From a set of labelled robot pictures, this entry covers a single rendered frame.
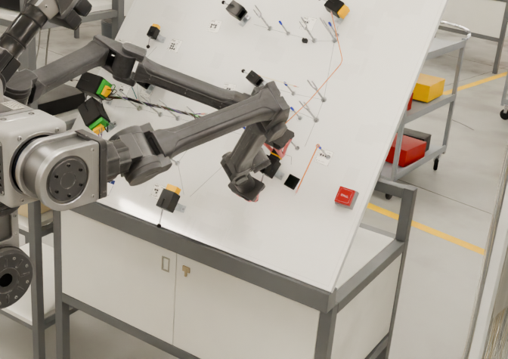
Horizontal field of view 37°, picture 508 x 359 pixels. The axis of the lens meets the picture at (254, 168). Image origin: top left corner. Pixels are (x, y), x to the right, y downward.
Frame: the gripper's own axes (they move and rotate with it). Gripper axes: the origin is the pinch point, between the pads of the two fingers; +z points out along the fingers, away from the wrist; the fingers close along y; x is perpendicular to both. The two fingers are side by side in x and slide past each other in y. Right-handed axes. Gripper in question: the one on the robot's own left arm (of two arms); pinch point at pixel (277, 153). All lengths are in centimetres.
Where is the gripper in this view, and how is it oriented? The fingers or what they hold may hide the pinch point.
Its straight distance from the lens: 235.8
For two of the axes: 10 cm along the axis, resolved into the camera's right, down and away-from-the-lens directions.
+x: -6.4, 6.2, -4.5
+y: -7.6, -4.2, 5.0
